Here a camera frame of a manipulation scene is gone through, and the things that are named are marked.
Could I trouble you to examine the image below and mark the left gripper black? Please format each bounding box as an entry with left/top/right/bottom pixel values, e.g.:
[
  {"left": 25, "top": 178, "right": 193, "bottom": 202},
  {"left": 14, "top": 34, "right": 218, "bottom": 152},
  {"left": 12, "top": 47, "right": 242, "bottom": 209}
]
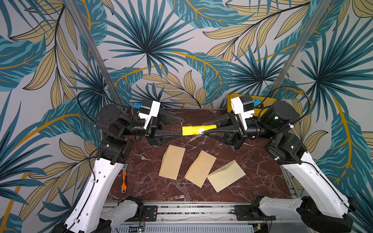
[{"left": 120, "top": 108, "right": 184, "bottom": 146}]

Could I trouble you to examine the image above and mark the yellow glue stick cap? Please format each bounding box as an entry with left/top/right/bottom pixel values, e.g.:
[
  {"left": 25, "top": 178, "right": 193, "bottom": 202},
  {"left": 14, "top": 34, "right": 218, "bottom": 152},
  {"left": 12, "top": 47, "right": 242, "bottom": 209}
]
[{"left": 182, "top": 126, "right": 193, "bottom": 136}]

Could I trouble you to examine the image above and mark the yellow glue stick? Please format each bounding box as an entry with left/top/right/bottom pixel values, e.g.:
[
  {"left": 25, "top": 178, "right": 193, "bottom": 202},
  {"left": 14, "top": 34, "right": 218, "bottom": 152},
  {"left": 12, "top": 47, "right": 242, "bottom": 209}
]
[{"left": 191, "top": 124, "right": 217, "bottom": 135}]

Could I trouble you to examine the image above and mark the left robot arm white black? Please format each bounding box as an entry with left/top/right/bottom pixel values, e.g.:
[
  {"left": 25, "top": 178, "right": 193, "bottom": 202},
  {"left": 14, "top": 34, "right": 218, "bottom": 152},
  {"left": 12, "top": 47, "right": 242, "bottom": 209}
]
[{"left": 52, "top": 100, "right": 183, "bottom": 233}]

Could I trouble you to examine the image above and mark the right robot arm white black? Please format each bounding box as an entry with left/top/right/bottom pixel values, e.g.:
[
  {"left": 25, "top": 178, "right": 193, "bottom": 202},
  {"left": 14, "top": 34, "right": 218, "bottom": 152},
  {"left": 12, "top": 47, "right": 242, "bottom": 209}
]
[{"left": 204, "top": 98, "right": 357, "bottom": 233}]

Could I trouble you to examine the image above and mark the left manila envelope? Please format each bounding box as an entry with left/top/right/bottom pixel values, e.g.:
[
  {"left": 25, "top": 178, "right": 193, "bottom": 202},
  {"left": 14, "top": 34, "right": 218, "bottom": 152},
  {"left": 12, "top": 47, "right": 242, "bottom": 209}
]
[{"left": 159, "top": 145, "right": 185, "bottom": 180}]

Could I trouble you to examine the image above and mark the right open manila envelope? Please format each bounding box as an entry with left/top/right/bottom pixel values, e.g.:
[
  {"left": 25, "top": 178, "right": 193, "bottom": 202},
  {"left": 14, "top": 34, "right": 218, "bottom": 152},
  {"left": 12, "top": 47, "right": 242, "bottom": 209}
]
[{"left": 207, "top": 160, "right": 246, "bottom": 193}]

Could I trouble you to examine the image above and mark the middle manila envelope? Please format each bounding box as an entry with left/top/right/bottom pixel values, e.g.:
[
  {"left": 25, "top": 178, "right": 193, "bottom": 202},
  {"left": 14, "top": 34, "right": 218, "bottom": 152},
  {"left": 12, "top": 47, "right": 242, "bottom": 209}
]
[{"left": 185, "top": 150, "right": 216, "bottom": 188}]

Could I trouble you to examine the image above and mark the orange adjustable wrench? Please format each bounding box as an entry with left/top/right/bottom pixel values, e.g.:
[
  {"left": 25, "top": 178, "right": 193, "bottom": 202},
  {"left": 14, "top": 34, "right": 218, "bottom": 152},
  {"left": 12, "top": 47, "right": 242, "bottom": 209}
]
[{"left": 121, "top": 164, "right": 128, "bottom": 194}]

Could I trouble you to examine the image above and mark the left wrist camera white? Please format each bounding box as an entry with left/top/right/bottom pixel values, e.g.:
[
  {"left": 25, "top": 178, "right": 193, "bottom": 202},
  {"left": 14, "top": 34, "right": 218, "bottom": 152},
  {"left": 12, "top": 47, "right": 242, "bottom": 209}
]
[{"left": 134, "top": 99, "right": 161, "bottom": 129}]

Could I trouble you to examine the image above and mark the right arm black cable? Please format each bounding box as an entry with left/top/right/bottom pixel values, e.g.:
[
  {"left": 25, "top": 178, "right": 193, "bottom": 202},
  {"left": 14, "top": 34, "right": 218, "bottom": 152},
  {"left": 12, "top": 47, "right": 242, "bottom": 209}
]
[{"left": 259, "top": 85, "right": 312, "bottom": 123}]

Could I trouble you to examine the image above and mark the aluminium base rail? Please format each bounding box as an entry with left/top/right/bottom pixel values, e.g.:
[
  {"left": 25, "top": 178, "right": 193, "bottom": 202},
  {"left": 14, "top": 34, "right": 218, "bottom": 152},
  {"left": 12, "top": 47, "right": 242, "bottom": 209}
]
[{"left": 113, "top": 201, "right": 312, "bottom": 233}]

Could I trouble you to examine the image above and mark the right aluminium corner post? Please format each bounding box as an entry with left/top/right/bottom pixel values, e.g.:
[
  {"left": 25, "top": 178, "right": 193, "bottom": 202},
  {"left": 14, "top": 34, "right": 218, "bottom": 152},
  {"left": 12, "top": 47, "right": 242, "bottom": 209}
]
[{"left": 268, "top": 0, "right": 332, "bottom": 96}]

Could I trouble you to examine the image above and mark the aluminium corner post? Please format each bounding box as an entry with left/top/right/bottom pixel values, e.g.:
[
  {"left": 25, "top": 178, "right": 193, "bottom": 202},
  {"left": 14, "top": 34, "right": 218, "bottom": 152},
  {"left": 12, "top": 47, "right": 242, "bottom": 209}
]
[
  {"left": 66, "top": 0, "right": 126, "bottom": 111},
  {"left": 268, "top": 0, "right": 332, "bottom": 96}
]

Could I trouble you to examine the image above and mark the left aluminium corner post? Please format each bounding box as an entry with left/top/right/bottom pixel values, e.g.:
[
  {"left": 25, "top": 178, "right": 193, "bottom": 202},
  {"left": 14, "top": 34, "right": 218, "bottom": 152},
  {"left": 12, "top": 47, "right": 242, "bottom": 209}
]
[{"left": 66, "top": 0, "right": 126, "bottom": 111}]

